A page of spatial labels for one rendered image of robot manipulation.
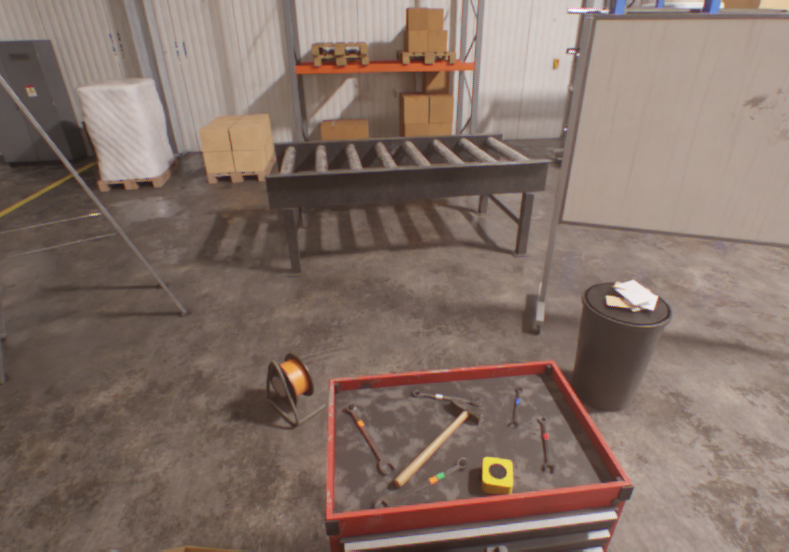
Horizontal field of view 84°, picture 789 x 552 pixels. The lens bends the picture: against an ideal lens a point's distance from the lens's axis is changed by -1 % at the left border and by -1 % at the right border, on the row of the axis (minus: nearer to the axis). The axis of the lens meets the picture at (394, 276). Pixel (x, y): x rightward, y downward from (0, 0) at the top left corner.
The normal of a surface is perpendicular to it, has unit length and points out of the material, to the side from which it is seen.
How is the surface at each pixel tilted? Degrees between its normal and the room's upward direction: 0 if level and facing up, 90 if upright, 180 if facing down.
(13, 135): 90
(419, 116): 90
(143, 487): 0
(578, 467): 0
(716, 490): 0
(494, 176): 90
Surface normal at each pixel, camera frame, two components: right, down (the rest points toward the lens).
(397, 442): -0.01, -0.88
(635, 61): -0.32, 0.46
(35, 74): 0.10, 0.47
